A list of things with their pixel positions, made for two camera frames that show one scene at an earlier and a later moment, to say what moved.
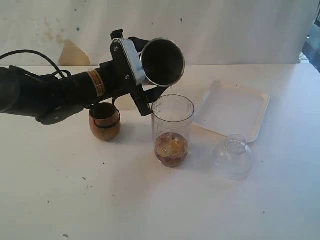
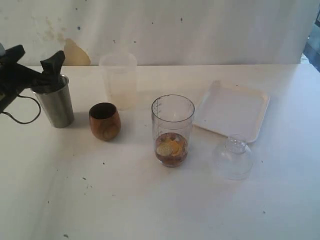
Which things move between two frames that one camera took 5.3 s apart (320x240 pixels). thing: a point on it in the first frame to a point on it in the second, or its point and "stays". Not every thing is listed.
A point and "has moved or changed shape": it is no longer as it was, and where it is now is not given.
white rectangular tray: [228, 109] stays
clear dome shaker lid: [233, 157] stays
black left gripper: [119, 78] to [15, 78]
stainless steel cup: [163, 62] has moved or changed shape
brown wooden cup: [104, 121] stays
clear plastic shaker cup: [172, 116] stays
